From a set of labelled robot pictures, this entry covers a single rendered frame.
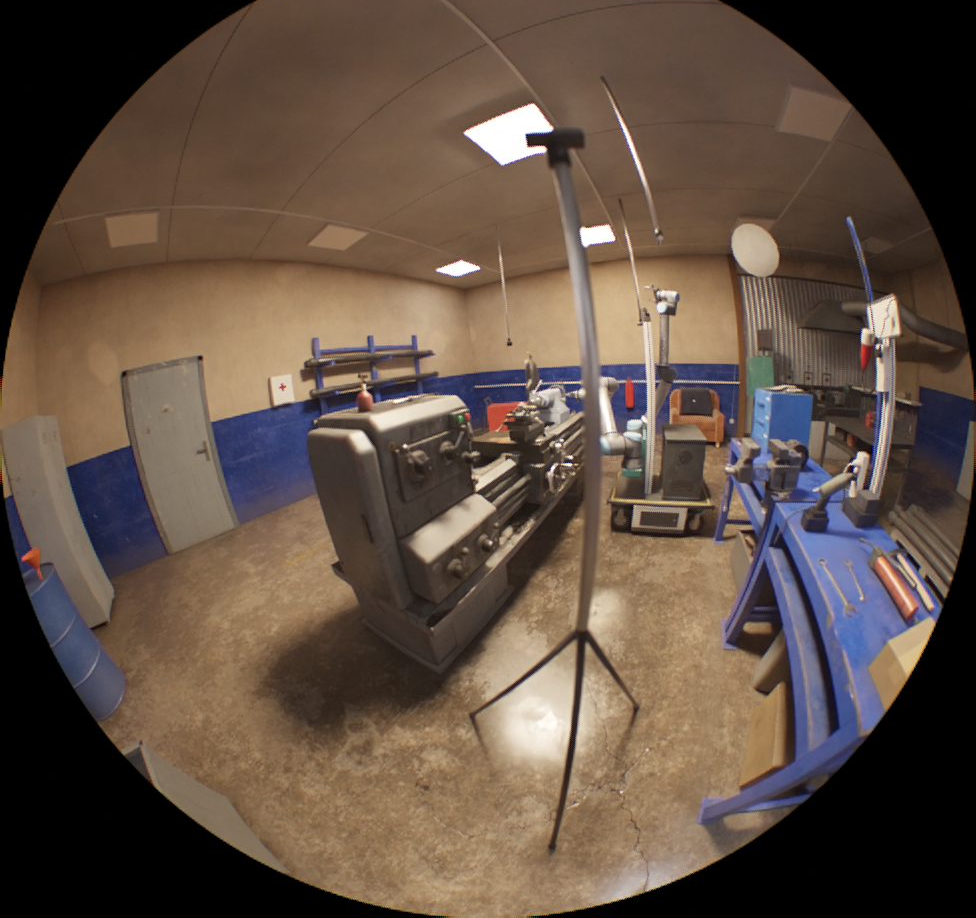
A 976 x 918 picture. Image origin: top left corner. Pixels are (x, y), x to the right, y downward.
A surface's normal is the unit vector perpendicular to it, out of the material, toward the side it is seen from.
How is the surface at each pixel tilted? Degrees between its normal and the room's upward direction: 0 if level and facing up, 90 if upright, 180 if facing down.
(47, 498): 90
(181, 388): 90
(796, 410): 90
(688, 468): 90
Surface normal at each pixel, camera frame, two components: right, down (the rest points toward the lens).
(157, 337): 0.84, 0.04
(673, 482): -0.48, 0.23
